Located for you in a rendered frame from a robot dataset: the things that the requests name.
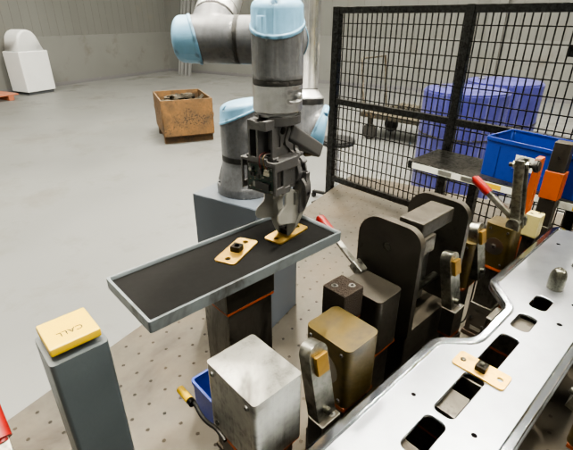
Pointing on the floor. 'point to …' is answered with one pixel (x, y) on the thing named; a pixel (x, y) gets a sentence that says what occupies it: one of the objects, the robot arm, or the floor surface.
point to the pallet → (0, 95)
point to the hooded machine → (27, 63)
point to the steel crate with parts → (184, 115)
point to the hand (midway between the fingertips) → (286, 224)
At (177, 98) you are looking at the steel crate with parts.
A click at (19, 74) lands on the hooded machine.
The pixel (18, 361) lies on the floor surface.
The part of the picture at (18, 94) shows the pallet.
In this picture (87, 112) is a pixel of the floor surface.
